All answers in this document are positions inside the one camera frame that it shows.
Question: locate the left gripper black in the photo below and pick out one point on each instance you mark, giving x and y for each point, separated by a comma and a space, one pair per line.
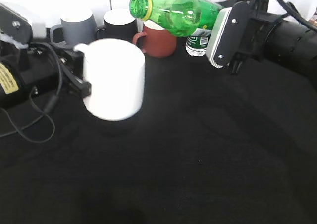
23, 36

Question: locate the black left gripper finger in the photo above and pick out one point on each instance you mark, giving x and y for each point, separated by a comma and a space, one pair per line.
77, 85

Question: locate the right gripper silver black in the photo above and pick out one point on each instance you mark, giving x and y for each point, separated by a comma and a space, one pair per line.
239, 33

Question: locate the white mug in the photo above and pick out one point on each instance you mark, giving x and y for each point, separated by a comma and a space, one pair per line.
116, 70

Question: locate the green plastic bottle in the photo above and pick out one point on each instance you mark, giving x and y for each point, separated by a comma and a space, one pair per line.
182, 18

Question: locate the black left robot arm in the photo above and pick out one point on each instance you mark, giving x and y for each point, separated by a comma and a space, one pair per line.
14, 91

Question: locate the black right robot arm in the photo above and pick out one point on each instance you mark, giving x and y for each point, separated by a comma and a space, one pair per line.
290, 45

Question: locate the clear water bottle green label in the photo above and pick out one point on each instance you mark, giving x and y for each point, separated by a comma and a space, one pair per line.
196, 43

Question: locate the grey mug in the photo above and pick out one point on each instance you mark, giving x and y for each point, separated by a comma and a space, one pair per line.
78, 26

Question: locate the black mug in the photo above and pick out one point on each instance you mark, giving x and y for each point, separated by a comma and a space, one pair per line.
118, 24

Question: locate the red mug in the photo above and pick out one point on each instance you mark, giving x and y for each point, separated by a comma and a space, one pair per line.
157, 42

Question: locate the black fabric table mat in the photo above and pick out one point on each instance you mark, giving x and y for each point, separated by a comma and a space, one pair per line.
205, 148

